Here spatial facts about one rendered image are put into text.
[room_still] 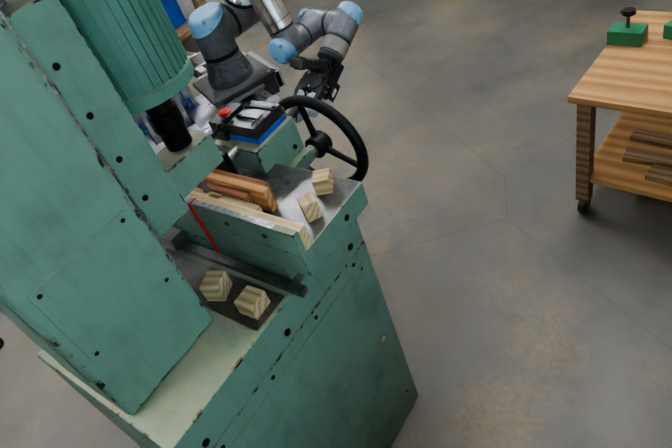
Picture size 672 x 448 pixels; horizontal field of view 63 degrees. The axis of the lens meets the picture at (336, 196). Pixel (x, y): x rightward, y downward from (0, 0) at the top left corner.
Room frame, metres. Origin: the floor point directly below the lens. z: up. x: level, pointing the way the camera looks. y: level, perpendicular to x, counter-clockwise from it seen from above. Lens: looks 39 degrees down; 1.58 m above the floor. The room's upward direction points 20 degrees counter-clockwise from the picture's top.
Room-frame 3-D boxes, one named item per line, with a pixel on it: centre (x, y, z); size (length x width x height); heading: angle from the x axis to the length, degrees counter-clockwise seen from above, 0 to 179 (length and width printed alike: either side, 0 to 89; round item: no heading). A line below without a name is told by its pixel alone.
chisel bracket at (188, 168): (0.92, 0.26, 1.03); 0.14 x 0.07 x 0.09; 133
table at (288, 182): (1.03, 0.19, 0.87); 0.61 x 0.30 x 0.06; 43
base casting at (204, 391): (0.85, 0.33, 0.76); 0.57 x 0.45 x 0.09; 133
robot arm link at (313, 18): (1.52, -0.11, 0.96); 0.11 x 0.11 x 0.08; 39
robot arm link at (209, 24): (1.71, 0.18, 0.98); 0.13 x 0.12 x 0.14; 129
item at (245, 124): (1.09, 0.13, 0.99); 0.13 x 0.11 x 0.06; 43
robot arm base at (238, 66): (1.70, 0.19, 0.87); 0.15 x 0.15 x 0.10
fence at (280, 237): (0.93, 0.29, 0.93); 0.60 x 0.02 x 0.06; 43
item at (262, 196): (0.94, 0.20, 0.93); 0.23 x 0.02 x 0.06; 43
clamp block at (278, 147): (1.09, 0.13, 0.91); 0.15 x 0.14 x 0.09; 43
